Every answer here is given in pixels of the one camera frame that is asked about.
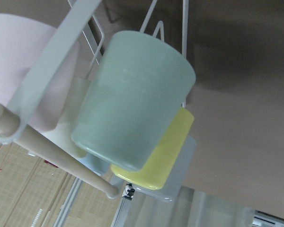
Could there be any green plastic cup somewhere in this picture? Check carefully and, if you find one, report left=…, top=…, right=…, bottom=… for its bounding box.
left=71, top=31, right=196, bottom=171

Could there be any yellow plastic cup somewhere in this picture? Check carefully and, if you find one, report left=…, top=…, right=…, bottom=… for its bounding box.
left=111, top=107, right=194, bottom=190

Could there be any grey plastic cup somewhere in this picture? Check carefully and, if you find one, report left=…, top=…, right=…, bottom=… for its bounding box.
left=110, top=135, right=198, bottom=203

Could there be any cream plastic cup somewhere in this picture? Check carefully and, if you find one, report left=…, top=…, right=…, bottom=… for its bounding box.
left=42, top=77, right=90, bottom=159

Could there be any pink plastic cup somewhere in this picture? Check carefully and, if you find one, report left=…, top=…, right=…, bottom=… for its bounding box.
left=0, top=13, right=80, bottom=132

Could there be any white wire cup rack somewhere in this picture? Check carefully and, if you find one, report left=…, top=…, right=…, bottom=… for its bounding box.
left=0, top=0, right=189, bottom=201

